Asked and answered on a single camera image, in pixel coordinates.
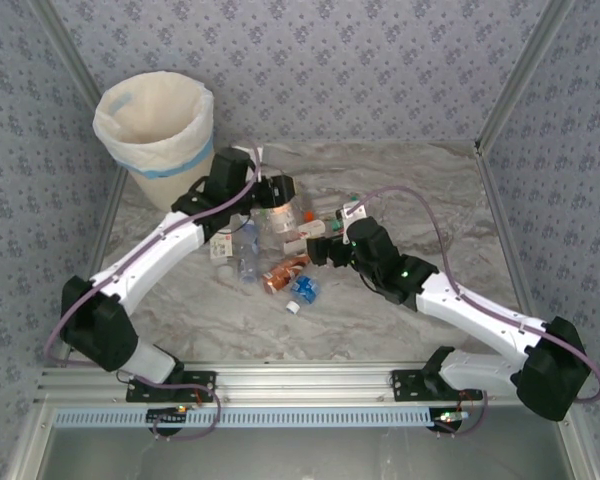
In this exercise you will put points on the cream ribbed waste bin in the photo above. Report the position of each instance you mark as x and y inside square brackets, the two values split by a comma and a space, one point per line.
[180, 187]

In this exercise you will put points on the aluminium frame post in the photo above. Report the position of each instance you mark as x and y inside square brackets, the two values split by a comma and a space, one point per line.
[67, 45]
[522, 75]

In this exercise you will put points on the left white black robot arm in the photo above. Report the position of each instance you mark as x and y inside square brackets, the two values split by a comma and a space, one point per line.
[145, 255]

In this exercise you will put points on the clear bottle small orange cap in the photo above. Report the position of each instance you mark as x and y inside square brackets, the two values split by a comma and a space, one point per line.
[308, 216]

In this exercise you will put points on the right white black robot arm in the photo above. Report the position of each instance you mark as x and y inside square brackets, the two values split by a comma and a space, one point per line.
[480, 310]

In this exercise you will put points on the clear plastic bottle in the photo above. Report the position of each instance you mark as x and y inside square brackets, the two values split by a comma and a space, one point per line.
[281, 220]

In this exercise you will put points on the white plastic bin liner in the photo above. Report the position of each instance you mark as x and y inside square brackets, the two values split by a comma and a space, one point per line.
[150, 115]

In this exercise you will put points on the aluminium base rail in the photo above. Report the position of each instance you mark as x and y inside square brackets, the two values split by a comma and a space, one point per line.
[300, 382]

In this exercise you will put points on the white blue bottle cap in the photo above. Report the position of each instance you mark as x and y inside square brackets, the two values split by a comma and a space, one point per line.
[293, 307]

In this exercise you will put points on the small black controller board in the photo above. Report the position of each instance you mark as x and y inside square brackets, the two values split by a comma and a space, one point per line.
[450, 417]
[165, 415]

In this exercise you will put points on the clear water bottle purple label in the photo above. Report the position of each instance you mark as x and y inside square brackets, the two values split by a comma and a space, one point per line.
[248, 260]

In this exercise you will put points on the clear bottle green cap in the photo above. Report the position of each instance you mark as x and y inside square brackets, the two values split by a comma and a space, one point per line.
[337, 225]

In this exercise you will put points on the white carton red print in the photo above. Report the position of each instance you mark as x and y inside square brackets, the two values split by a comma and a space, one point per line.
[221, 246]

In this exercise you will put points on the crumpled blue plastic bottle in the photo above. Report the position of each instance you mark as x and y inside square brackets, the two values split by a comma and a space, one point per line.
[306, 289]

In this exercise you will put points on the aluminium table side rail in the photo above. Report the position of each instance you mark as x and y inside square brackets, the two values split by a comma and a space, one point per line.
[107, 220]
[506, 225]

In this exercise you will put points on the grey metal front tray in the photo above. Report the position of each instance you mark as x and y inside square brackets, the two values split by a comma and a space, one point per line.
[300, 455]

